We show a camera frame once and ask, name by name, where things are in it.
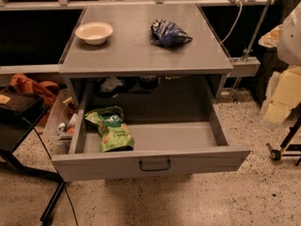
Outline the black side table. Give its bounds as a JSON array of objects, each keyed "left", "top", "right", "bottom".
[{"left": 0, "top": 89, "right": 66, "bottom": 226}]

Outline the green rice chip bag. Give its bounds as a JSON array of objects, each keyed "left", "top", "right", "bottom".
[{"left": 85, "top": 105, "right": 135, "bottom": 153}]

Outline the blue chip bag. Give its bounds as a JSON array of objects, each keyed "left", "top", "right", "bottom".
[{"left": 150, "top": 20, "right": 193, "bottom": 48}]

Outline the black floor cable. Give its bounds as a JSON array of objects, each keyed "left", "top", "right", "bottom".
[{"left": 22, "top": 116, "right": 79, "bottom": 226}]

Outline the grey open top drawer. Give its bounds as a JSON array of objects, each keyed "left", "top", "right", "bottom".
[{"left": 52, "top": 77, "right": 250, "bottom": 182}]

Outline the white bowl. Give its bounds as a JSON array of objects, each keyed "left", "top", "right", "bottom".
[{"left": 75, "top": 22, "right": 113, "bottom": 45}]

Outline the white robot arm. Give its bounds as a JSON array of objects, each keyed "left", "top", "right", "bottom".
[{"left": 259, "top": 2, "right": 301, "bottom": 129}]

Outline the clear plastic bin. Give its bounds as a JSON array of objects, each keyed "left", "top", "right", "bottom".
[{"left": 43, "top": 89, "right": 77, "bottom": 153}]

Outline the orange jacket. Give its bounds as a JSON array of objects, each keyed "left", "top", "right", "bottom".
[{"left": 9, "top": 73, "right": 60, "bottom": 126}]

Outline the black drawer handle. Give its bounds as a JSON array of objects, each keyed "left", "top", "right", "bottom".
[{"left": 138, "top": 159, "right": 171, "bottom": 172}]

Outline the black wheeled stand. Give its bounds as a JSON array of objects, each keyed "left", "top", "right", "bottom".
[{"left": 266, "top": 118, "right": 301, "bottom": 166}]

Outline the grey counter cabinet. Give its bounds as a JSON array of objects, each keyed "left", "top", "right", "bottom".
[{"left": 59, "top": 3, "right": 232, "bottom": 98}]

